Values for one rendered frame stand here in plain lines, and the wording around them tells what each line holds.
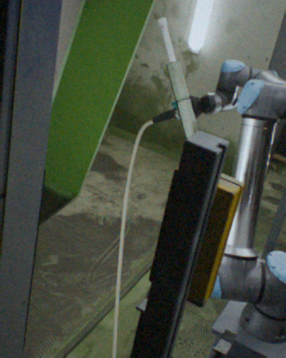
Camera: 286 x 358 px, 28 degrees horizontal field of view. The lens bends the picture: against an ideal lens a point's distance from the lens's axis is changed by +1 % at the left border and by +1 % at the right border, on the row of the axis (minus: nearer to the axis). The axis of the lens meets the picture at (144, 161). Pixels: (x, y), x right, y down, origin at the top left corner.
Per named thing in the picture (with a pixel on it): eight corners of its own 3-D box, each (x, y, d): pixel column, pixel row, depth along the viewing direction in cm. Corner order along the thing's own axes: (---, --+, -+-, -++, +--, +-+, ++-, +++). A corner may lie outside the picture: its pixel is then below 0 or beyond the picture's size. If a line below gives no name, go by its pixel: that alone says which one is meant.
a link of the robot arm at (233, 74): (248, 60, 250) (240, 88, 256) (221, 56, 249) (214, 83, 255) (251, 67, 242) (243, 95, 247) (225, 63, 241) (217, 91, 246)
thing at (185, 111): (166, 147, 245) (203, 135, 228) (157, 149, 242) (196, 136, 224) (135, 36, 246) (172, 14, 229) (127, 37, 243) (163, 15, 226)
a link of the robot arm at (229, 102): (226, 83, 258) (220, 104, 262) (208, 87, 249) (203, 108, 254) (243, 91, 252) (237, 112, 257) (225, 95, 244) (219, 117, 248)
